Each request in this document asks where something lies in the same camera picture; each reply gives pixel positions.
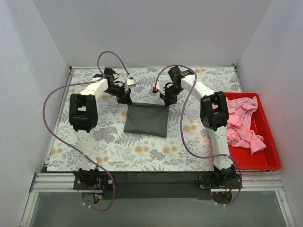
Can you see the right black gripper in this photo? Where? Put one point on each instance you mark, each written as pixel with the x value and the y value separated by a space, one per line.
pixel 169 95

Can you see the aluminium frame rail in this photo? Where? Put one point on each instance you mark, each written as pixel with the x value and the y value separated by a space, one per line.
pixel 49 194

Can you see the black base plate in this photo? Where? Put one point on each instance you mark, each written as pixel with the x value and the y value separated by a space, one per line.
pixel 152 185

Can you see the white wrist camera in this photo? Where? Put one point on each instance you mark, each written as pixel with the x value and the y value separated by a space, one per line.
pixel 160 89
pixel 129 83

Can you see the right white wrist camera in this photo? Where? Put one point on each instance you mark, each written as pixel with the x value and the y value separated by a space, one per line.
pixel 160 89

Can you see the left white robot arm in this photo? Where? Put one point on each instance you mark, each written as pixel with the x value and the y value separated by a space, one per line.
pixel 83 116

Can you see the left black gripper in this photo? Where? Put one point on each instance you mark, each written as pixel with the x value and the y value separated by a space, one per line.
pixel 122 95

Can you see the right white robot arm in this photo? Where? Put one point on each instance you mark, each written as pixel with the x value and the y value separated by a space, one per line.
pixel 214 116

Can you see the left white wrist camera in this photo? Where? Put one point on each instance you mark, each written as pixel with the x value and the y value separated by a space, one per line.
pixel 129 83

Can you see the dark grey t shirt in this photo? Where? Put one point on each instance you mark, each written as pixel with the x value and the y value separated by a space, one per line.
pixel 147 119

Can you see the floral table mat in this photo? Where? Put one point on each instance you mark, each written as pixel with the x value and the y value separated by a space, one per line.
pixel 119 151

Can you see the pink t shirt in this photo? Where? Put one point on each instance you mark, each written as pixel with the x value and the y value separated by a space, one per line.
pixel 239 132

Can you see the red plastic bin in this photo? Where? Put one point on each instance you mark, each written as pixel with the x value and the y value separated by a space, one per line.
pixel 266 159

